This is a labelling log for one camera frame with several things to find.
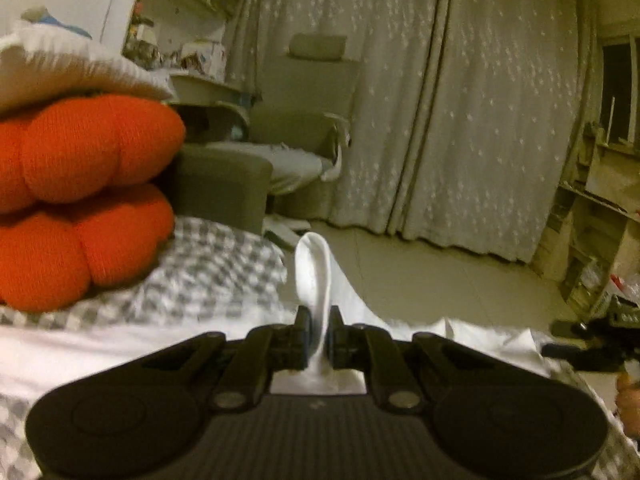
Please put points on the upper red plush cushion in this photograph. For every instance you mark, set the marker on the upper red plush cushion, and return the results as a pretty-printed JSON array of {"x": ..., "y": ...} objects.
[{"x": 73, "y": 148}]

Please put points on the grey white office chair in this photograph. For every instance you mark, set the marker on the grey white office chair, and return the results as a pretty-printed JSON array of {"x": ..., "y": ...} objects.
[{"x": 300, "y": 123}]

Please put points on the white grey pillow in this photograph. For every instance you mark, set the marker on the white grey pillow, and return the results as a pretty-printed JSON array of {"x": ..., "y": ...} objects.
[{"x": 40, "y": 62}]

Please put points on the white desk with shelves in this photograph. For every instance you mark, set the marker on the white desk with shelves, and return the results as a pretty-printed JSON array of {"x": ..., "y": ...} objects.
[{"x": 176, "y": 22}]

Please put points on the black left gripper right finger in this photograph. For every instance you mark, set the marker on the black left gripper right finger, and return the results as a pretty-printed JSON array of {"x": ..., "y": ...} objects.
[{"x": 373, "y": 352}]

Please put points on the person's right hand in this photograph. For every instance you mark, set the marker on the person's right hand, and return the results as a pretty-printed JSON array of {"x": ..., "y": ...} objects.
[{"x": 627, "y": 403}]

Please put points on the lower red plush cushion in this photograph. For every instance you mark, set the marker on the lower red plush cushion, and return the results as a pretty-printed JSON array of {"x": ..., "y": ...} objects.
[{"x": 52, "y": 255}]

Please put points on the white long sleeve shirt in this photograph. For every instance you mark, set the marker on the white long sleeve shirt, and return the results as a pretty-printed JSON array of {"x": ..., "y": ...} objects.
[{"x": 49, "y": 350}]

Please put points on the blue plush toy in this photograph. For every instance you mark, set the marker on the blue plush toy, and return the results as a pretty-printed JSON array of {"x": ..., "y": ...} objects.
[{"x": 41, "y": 15}]

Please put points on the red plush cushion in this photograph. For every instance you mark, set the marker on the red plush cushion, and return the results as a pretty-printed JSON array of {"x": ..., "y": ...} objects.
[
  {"x": 73, "y": 148},
  {"x": 52, "y": 255}
]

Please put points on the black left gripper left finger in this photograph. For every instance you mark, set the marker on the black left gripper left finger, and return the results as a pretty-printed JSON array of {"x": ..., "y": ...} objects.
[{"x": 250, "y": 363}]

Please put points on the grey star patterned curtain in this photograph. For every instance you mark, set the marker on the grey star patterned curtain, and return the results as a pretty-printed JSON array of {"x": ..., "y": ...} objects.
[{"x": 462, "y": 117}]

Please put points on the grey white checkered bedsheet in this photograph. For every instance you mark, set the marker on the grey white checkered bedsheet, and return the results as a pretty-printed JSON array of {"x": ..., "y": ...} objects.
[{"x": 245, "y": 266}]

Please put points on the wooden shelf unit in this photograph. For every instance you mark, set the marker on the wooden shelf unit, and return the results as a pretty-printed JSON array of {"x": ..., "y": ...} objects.
[{"x": 590, "y": 245}]

